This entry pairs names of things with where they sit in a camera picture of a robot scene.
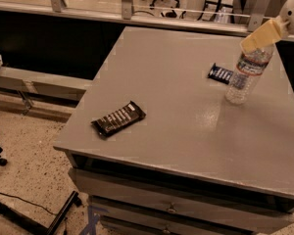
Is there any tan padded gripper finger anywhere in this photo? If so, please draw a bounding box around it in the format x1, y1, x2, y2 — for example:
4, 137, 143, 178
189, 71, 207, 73
240, 19, 282, 53

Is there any clear plastic water bottle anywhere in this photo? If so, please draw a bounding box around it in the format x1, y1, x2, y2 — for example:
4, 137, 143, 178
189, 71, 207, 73
225, 44, 274, 105

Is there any blue rxbar blueberry bar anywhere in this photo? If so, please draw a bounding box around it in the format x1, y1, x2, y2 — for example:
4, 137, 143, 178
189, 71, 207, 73
208, 64, 233, 84

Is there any black rxbar chocolate bar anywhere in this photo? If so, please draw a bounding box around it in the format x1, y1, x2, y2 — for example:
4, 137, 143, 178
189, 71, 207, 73
91, 101, 146, 138

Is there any grey drawer cabinet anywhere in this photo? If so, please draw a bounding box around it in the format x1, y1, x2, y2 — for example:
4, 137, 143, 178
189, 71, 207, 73
55, 27, 294, 235

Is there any upper drawer knob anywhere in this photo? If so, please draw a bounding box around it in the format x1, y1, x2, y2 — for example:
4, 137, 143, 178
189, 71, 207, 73
167, 204, 177, 213

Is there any drawer knob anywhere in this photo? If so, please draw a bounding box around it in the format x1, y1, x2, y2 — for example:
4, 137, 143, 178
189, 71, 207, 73
162, 226, 172, 235
167, 204, 177, 213

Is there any lower drawer knob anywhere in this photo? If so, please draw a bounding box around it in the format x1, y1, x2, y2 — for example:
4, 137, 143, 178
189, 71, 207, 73
162, 226, 172, 235

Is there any grey side bench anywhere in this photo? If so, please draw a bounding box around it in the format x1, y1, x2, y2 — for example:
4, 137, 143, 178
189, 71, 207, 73
0, 67, 92, 115

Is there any metal railing frame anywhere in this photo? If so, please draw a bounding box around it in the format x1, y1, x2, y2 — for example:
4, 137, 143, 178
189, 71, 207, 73
0, 0, 294, 43

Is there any black floor stand frame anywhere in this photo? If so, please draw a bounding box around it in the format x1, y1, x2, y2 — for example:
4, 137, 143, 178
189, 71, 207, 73
0, 191, 82, 235

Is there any black floor cable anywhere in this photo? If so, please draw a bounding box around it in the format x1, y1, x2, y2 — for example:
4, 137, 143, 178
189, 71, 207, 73
0, 189, 58, 216

